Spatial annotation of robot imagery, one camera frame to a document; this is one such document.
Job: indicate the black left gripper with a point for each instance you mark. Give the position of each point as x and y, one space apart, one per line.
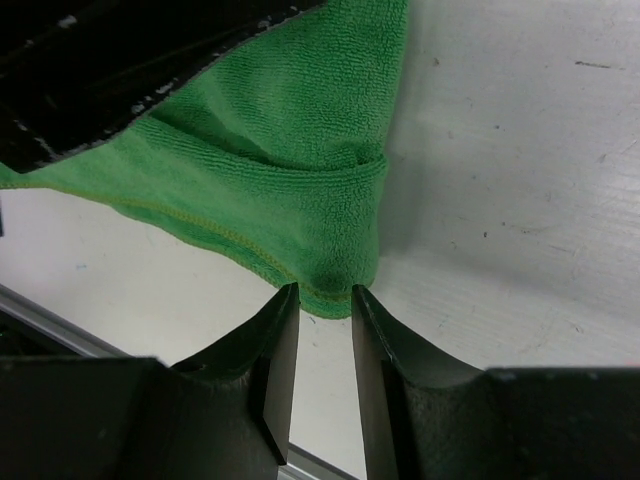
76 73

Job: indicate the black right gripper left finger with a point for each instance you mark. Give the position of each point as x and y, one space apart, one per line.
222 413

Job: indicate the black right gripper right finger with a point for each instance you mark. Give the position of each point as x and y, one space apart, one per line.
428 415

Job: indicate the green microfiber towel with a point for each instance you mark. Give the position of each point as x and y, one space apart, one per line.
273 157

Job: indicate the aluminium mounting rail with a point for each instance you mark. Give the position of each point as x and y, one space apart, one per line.
301 464

